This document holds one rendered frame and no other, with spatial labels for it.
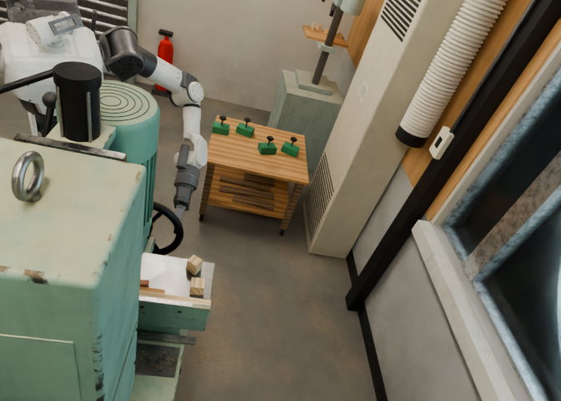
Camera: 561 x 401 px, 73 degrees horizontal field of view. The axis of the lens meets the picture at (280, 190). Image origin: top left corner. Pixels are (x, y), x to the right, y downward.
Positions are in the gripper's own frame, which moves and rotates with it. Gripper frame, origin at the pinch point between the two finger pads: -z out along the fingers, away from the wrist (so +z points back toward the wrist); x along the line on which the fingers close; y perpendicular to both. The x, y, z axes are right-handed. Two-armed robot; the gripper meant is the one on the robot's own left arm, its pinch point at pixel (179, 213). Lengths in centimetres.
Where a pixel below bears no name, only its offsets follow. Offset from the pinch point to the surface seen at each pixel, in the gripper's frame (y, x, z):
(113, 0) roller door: -108, -136, 218
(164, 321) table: 4.8, 25.3, -38.7
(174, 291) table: 5.9, 23.7, -30.1
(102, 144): -5, 87, -16
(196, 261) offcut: 10.5, 23.3, -20.6
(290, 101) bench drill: 53, -101, 130
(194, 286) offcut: 11.5, 26.7, -28.4
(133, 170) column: 1, 90, -20
